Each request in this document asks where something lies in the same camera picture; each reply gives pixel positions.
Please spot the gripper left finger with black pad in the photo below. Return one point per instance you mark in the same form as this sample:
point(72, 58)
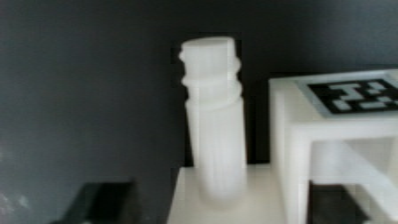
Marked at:
point(105, 205)

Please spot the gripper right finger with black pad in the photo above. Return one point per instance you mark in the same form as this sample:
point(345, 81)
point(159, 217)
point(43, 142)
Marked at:
point(333, 208)

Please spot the white chair seat part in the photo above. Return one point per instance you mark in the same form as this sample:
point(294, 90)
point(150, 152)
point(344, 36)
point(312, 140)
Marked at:
point(216, 197)

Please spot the white chair back frame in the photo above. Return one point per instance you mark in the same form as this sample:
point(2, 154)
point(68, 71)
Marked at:
point(335, 140)

